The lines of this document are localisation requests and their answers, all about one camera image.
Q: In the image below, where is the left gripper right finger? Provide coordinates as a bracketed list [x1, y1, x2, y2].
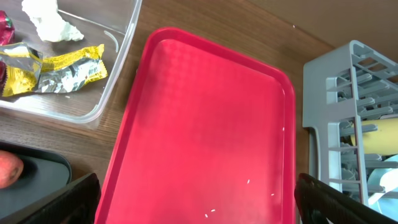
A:
[294, 173, 397, 224]

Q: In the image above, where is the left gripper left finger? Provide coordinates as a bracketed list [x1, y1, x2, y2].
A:
[1, 173, 101, 224]

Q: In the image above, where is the light blue plate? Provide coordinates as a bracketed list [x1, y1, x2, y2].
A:
[367, 154, 397, 221]

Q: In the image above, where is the orange carrot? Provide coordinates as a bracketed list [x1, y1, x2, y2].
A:
[0, 151, 24, 189]

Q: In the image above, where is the yellow plastic cup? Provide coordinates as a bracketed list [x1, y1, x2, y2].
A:
[362, 118, 397, 156]

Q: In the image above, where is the yellow snack wrapper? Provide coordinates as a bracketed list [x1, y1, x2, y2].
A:
[1, 42, 108, 97]

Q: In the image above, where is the red strawberry candy wrapper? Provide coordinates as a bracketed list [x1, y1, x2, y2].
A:
[0, 11, 15, 91]

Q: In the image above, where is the small white tissue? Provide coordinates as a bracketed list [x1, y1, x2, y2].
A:
[21, 0, 84, 42]

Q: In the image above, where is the gray dishwasher rack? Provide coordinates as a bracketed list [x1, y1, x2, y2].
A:
[302, 40, 397, 206]

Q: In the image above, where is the black rectangular tray bin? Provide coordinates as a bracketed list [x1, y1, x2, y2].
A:
[1, 141, 72, 220]

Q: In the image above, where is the red serving tray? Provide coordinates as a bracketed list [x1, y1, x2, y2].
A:
[95, 27, 296, 223]

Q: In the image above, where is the clear plastic storage bin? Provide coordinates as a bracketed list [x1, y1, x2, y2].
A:
[1, 0, 142, 124]

